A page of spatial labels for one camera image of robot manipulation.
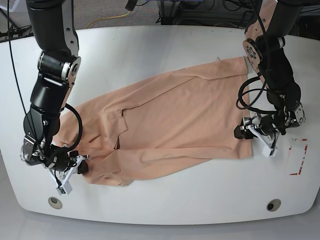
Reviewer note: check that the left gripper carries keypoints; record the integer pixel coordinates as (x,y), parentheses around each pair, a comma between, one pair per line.
(269,125)

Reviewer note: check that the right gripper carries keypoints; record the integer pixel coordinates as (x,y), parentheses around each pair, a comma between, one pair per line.
(61,161)

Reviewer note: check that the peach T-shirt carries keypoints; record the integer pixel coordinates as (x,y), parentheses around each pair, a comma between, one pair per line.
(164,124)

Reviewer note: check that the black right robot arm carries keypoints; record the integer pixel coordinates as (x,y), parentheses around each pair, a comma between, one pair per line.
(52,22)

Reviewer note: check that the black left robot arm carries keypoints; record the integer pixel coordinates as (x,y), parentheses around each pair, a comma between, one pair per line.
(264,45)

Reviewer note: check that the red tape rectangle marking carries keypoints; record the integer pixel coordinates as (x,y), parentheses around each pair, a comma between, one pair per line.
(296,156)

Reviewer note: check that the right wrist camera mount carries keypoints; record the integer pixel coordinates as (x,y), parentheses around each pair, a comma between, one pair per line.
(62,178)

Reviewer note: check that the left table cable grommet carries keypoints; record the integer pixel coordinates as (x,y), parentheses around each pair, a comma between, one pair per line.
(55,203)

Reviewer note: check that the table cable grommet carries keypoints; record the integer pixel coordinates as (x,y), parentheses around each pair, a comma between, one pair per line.
(55,203)
(273,205)

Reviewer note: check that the right table cable grommet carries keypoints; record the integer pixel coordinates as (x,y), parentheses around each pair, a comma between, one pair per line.
(273,205)

